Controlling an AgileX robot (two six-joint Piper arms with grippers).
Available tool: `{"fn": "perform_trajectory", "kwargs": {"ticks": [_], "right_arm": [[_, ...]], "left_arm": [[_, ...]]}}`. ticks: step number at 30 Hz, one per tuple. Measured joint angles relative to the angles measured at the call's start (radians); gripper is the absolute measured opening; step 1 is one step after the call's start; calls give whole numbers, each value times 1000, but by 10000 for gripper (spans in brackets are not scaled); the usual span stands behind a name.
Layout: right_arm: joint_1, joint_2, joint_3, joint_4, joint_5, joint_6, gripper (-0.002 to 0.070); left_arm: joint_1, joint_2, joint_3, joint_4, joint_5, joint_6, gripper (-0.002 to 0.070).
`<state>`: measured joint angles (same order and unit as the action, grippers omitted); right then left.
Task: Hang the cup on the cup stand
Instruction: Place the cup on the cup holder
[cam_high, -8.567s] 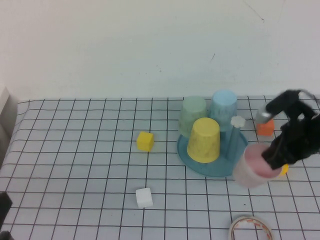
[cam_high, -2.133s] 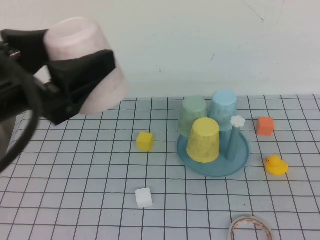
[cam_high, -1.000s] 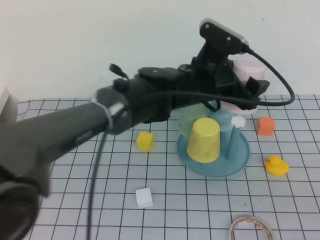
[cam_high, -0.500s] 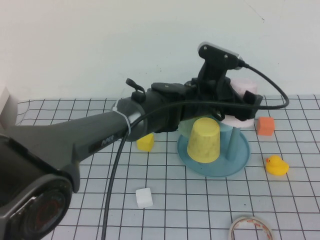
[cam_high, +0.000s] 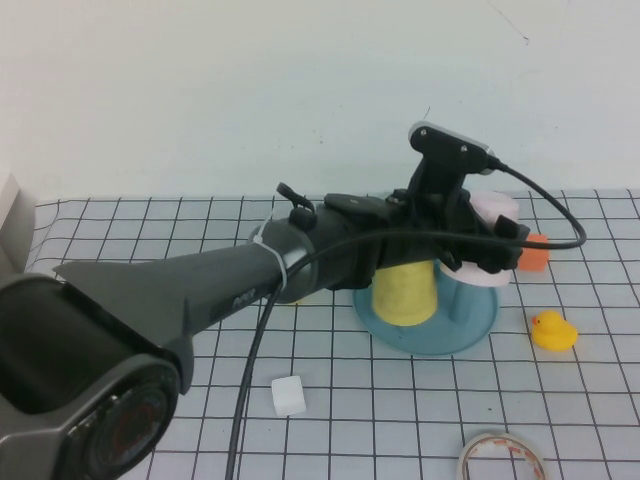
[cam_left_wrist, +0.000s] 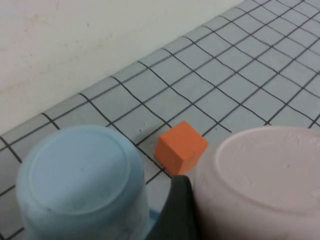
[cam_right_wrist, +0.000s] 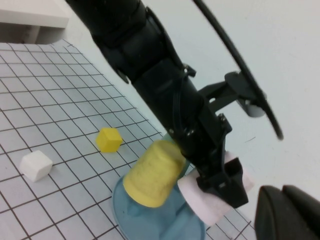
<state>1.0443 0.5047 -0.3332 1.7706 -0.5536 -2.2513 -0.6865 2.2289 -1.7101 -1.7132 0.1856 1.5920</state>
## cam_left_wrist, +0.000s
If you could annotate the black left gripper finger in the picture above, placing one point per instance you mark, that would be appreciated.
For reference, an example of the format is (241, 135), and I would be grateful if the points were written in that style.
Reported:
(175, 215)

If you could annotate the pink plastic cup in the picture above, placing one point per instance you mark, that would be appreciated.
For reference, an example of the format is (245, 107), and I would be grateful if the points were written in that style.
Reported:
(262, 187)

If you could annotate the light blue plastic cup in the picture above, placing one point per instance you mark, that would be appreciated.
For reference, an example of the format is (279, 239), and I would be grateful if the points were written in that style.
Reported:
(82, 185)

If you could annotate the orange cube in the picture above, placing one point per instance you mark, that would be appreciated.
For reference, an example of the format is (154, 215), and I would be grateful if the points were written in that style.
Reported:
(181, 147)

